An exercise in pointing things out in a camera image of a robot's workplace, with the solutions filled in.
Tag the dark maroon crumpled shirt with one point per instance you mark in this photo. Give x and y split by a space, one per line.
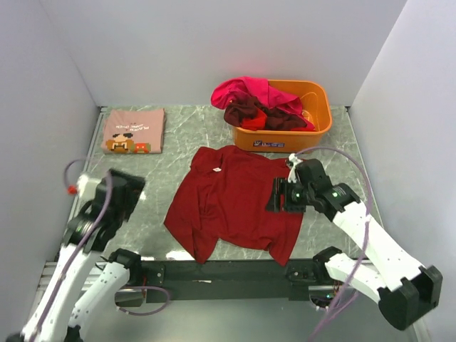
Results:
277 120

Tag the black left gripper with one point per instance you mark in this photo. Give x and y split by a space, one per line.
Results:
135 186

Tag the magenta pink crumpled shirt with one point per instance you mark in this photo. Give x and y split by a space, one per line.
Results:
244 87

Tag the orange plastic laundry basket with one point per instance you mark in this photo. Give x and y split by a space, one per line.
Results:
316 110

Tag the folded pink printed t-shirt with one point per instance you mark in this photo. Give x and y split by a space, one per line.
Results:
134 132

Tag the aluminium frame rail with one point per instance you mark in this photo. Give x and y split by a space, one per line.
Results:
76 201

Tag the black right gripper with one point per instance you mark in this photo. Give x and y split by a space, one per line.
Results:
279 186

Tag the dark red t-shirt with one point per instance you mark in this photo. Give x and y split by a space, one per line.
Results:
224 197

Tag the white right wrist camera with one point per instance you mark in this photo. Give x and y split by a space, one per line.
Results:
293 162

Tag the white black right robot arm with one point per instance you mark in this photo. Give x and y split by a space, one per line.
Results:
404 289

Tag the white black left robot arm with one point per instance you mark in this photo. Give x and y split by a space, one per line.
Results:
66 310

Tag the bright red crumpled shirt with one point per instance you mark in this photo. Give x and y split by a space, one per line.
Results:
258 122

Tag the black base crossbar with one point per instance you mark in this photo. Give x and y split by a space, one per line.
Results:
249 279

